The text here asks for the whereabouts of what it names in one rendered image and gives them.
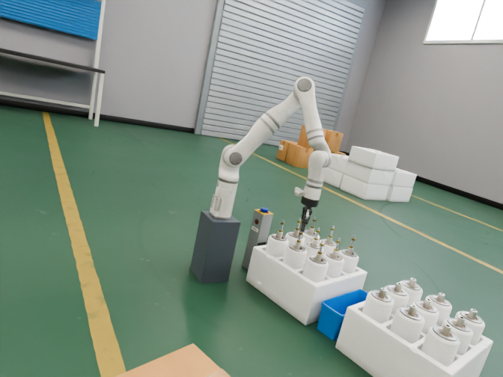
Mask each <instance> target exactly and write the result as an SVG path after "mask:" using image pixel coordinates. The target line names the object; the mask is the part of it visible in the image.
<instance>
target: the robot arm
mask: <svg viewBox="0 0 503 377"><path fill-rule="evenodd" d="M300 108H302V113H303V117H304V123H305V131H306V135H307V139H308V143H309V145H310V146H311V147H313V148H314V152H313V153H312V154H311V155H310V157H309V160H308V178H307V181H306V184H305V187H304V190H302V189H300V188H298V187H295V189H294V195H296V196H298V197H301V196H302V199H301V203H302V204H303V205H305V207H303V208H302V218H301V219H302V220H301V225H300V228H299V232H301V233H304V232H305V227H306V225H307V224H308V222H309V219H310V217H311V213H312V207H317V205H318V203H319V199H320V195H321V189H322V186H323V181H324V176H323V175H322V174H321V173H322V168H327V167H329V166H330V165H331V163H332V154H331V151H330V149H329V147H328V145H327V143H326V141H325V138H324V134H323V129H322V126H321V122H320V118H319V114H318V111H317V104H316V99H315V84H314V81H313V80H312V79H311V78H309V77H307V76H301V77H299V78H298V79H297V80H296V81H295V83H294V86H293V92H292V93H291V94H290V95H289V96H288V98H287V99H286V100H284V101H283V102H281V103H280V104H278V105H276V106H274V107H272V108H271V109H269V110H268V111H266V112H265V113H264V114H263V115H262V116H261V117H260V118H259V119H258V120H257V121H256V122H255V123H254V125H253V126H252V128H251V129H250V131H249V133H248V134H247V135H246V137H244V139H243V140H241V141H240V142H239V143H238V144H236V145H234V144H230V145H228V146H226V147H225V148H224V150H223V151H222V155H221V160H220V165H219V177H218V181H217V185H216V193H215V194H214V195H213V198H212V203H211V207H210V215H211V216H212V217H213V218H217V219H220V220H229V219H231V213H232V210H233V206H234V200H235V196H236V192H237V186H238V182H239V169H240V166H241V165H242V164H243V163H244V162H245V161H246V160H247V158H248V157H250V155H251V154H252V153H253V152H254V151H255V150H256V149H257V148H258V147H259V146H260V145H262V143H263V142H265V141H266V140H267V139H268V138H269V137H270V136H271V135H273V134H274V133H275V132H276V131H277V130H278V129H279V128H280V127H281V126H282V125H283V124H284V123H285V122H286V121H287V120H288V119H289V118H290V117H291V116H292V115H293V114H294V113H295V112H296V111H297V110H299V109H300Z"/></svg>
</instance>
